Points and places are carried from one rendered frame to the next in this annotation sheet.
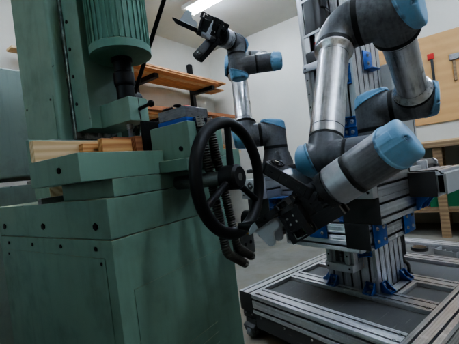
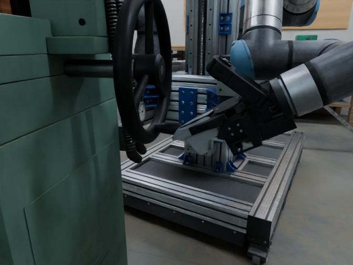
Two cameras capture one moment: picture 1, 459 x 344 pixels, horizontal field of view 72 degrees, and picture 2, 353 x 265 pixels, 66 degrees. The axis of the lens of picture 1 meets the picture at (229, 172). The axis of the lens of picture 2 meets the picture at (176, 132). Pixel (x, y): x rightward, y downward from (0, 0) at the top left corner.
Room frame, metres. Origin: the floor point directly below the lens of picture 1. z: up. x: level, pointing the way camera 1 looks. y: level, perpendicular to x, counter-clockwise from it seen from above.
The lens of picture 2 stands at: (0.23, 0.15, 0.85)
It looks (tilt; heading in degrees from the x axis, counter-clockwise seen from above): 18 degrees down; 338
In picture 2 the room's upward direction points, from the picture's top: straight up
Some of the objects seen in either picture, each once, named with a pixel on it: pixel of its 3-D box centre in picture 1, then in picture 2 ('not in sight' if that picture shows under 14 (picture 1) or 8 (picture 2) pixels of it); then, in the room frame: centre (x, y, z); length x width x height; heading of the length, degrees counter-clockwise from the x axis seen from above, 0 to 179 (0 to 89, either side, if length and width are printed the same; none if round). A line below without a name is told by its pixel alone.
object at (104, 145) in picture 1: (139, 147); not in sight; (0.91, 0.25, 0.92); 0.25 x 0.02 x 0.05; 146
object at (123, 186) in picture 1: (150, 182); (24, 62); (0.90, 0.23, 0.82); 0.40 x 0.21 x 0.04; 146
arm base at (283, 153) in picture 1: (276, 155); (149, 42); (1.54, -0.24, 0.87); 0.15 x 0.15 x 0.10
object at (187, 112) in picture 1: (186, 116); not in sight; (0.86, 0.10, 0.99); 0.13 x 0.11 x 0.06; 146
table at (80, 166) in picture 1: (167, 162); (49, 38); (0.90, 0.17, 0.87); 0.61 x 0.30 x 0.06; 146
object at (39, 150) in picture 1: (136, 149); not in sight; (0.97, 0.28, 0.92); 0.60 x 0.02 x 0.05; 146
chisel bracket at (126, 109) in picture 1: (124, 116); not in sight; (0.95, 0.29, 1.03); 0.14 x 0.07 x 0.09; 56
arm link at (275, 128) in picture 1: (272, 132); (147, 16); (1.54, -0.23, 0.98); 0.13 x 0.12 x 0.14; 86
